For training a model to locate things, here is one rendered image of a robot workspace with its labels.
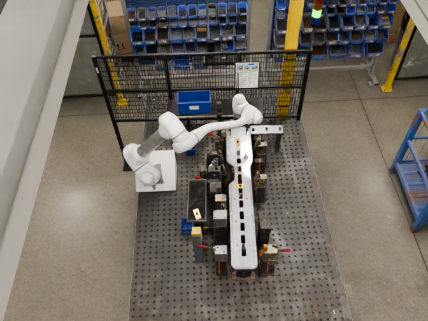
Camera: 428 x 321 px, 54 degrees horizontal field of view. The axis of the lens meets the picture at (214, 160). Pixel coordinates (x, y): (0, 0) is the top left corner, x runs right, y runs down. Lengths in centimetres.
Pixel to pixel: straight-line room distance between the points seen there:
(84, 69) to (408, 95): 412
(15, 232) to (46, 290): 375
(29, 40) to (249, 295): 273
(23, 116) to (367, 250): 399
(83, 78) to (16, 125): 485
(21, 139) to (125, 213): 392
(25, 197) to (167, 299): 268
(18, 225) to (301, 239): 301
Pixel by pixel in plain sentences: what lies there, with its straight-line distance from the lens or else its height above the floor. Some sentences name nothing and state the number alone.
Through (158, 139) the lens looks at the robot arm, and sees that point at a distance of 320.
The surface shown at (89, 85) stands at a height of 33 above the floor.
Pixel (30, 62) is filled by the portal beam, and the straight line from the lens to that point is 76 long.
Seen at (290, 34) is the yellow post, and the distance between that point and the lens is 368.
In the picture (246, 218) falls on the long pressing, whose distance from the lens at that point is 321.
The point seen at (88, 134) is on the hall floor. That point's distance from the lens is 539.
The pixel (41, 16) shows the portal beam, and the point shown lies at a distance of 87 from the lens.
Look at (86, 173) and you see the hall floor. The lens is 498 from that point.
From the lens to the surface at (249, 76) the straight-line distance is 386.
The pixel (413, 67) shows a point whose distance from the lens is 594.
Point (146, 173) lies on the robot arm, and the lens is 346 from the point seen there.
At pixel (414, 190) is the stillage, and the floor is 16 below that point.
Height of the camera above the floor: 375
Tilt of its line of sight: 51 degrees down
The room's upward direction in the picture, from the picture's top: 3 degrees counter-clockwise
